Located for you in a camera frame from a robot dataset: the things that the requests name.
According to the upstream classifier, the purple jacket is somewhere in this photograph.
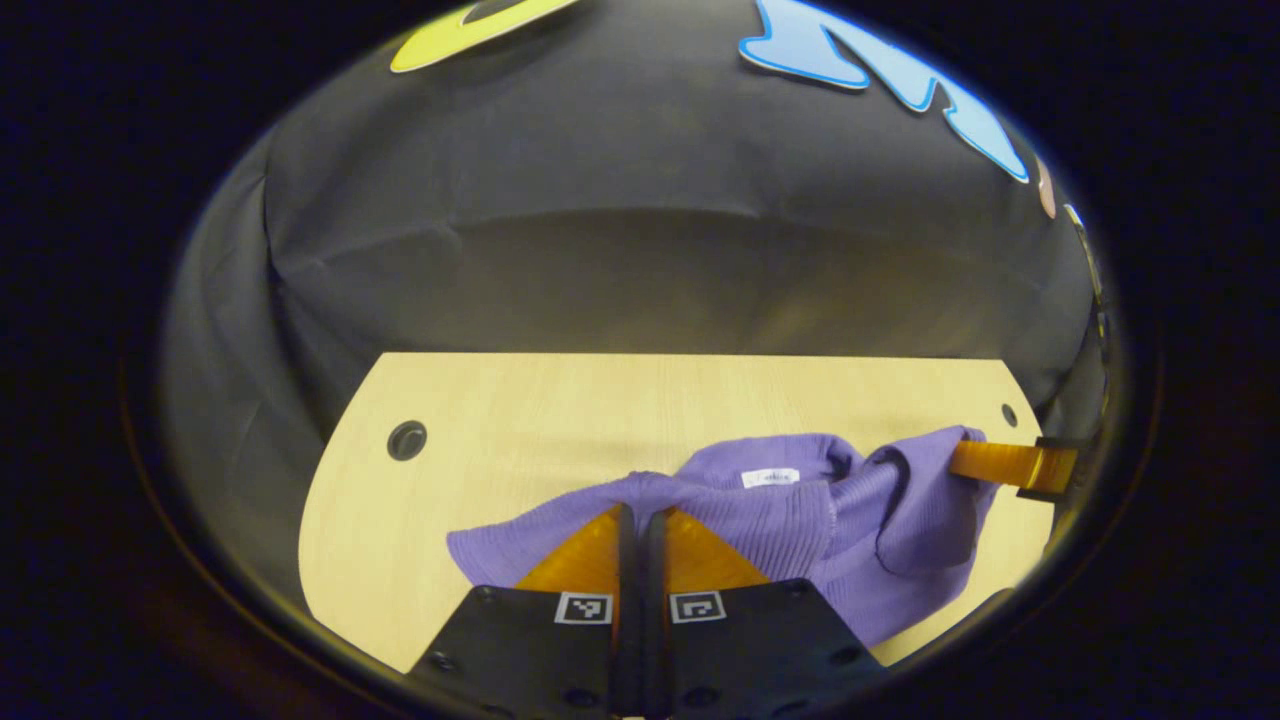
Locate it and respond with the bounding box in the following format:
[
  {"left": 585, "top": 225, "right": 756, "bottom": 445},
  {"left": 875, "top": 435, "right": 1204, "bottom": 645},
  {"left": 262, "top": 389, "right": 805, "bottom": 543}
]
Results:
[{"left": 445, "top": 425, "right": 1001, "bottom": 649}]

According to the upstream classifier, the black backdrop cloth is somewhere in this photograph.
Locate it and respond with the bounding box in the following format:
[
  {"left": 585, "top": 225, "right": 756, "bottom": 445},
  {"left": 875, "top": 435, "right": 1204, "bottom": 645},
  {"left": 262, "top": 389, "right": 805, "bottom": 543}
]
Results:
[{"left": 160, "top": 0, "right": 1116, "bottom": 601}]

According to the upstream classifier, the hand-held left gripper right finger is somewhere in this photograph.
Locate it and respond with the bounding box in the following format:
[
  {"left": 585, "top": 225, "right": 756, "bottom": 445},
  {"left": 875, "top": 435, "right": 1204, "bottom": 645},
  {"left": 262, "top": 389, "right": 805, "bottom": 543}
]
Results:
[{"left": 642, "top": 506, "right": 888, "bottom": 719}]

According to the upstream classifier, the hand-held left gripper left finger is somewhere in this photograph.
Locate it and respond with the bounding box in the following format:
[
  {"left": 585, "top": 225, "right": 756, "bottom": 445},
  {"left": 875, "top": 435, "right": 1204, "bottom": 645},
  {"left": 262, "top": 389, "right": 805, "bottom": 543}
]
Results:
[{"left": 403, "top": 503, "right": 643, "bottom": 720}]

